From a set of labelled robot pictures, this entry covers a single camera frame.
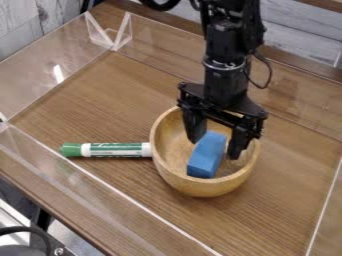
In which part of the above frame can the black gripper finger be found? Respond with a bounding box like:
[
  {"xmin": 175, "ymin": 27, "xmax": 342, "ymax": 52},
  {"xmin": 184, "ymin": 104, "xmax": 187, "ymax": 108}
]
[
  {"xmin": 227, "ymin": 127, "xmax": 248, "ymax": 160},
  {"xmin": 183, "ymin": 110, "xmax": 207, "ymax": 144}
]

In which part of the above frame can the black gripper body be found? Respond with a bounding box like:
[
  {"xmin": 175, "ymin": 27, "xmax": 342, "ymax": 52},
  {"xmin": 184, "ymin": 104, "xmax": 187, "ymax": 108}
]
[{"xmin": 177, "ymin": 60, "xmax": 268, "ymax": 139}]

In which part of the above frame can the blue rectangular block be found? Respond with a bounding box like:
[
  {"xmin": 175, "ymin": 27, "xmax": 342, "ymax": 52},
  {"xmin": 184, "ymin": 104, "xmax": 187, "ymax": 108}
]
[{"xmin": 187, "ymin": 131, "xmax": 227, "ymax": 178}]

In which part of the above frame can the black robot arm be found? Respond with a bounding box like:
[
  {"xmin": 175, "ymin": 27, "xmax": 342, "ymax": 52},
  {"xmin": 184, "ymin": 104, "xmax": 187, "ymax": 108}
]
[{"xmin": 177, "ymin": 0, "xmax": 268, "ymax": 160}]

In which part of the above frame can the brown wooden bowl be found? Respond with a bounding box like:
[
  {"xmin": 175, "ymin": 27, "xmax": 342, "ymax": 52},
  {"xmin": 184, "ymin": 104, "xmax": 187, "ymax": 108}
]
[{"xmin": 149, "ymin": 107, "xmax": 260, "ymax": 198}]

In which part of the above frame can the green and white marker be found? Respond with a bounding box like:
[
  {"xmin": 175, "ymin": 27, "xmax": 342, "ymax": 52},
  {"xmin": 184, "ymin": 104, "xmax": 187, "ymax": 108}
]
[{"xmin": 60, "ymin": 142, "xmax": 152, "ymax": 157}]

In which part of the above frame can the clear acrylic corner bracket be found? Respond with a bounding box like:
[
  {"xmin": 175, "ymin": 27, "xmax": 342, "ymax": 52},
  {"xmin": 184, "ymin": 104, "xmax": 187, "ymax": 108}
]
[{"xmin": 84, "ymin": 12, "xmax": 132, "ymax": 52}]

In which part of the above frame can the black metal base bracket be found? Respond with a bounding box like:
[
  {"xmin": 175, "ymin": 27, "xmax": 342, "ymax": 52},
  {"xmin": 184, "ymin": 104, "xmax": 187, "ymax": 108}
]
[{"xmin": 40, "ymin": 234, "xmax": 77, "ymax": 256}]

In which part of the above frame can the black cable lower left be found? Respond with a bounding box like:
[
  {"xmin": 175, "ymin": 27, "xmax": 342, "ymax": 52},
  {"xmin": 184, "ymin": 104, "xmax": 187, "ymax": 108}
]
[{"xmin": 0, "ymin": 225, "xmax": 48, "ymax": 256}]

